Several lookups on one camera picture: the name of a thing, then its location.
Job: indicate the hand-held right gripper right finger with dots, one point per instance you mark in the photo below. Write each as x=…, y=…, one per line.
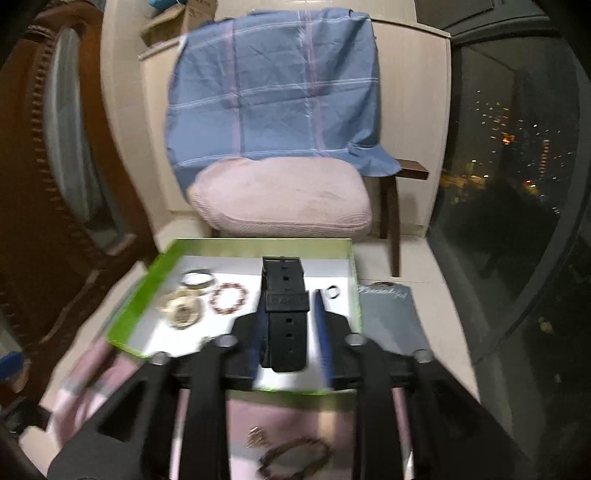
x=323, y=341

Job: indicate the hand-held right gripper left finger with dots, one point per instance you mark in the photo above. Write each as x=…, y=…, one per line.
x=258, y=337

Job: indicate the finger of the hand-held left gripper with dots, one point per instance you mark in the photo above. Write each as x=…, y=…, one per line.
x=9, y=365

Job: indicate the green cardboard box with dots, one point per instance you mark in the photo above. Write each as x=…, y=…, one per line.
x=240, y=272

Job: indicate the clear bangle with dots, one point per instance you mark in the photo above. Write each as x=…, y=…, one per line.
x=184, y=279

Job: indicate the grey pouch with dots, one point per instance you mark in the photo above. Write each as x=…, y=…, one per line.
x=388, y=318

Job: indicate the pink cloth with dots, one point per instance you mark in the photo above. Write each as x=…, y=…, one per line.
x=286, y=415

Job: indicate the small gold trinket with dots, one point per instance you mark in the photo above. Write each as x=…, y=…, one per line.
x=256, y=436

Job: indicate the pink cushion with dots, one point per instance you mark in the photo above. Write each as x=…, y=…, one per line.
x=286, y=198

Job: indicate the wooden framed mirror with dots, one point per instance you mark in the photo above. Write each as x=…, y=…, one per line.
x=27, y=207

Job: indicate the wooden chair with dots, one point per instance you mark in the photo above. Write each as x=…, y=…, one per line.
x=411, y=168

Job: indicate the dark glass window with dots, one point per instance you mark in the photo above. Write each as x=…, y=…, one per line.
x=508, y=184

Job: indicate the blue plaid cloth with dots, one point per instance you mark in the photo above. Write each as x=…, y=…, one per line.
x=277, y=92

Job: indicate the brown cardboard box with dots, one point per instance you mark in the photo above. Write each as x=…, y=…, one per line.
x=194, y=18

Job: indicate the small blue object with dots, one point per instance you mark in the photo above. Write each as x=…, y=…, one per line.
x=164, y=3

